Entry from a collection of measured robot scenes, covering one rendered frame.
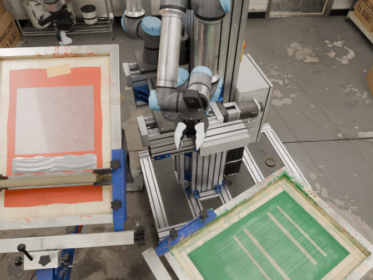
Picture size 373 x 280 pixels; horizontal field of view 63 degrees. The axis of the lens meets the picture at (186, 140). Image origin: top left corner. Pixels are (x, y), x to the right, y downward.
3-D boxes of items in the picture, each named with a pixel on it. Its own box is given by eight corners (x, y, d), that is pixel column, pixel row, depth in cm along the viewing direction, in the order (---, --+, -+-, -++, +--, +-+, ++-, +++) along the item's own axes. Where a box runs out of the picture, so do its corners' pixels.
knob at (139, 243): (131, 226, 127) (129, 228, 120) (145, 225, 127) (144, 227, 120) (132, 244, 126) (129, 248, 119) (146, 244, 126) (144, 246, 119)
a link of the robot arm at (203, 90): (208, 83, 98) (184, 84, 99) (207, 93, 95) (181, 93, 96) (210, 101, 103) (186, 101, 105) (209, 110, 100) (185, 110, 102)
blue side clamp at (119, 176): (114, 151, 136) (110, 149, 129) (125, 150, 136) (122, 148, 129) (115, 220, 131) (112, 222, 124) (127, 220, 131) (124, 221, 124)
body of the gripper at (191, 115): (206, 140, 94) (210, 113, 101) (203, 120, 87) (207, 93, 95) (181, 139, 95) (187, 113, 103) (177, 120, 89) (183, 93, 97)
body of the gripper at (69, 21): (74, 33, 147) (65, 12, 136) (55, 33, 146) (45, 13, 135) (75, 20, 150) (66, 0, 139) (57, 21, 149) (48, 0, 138)
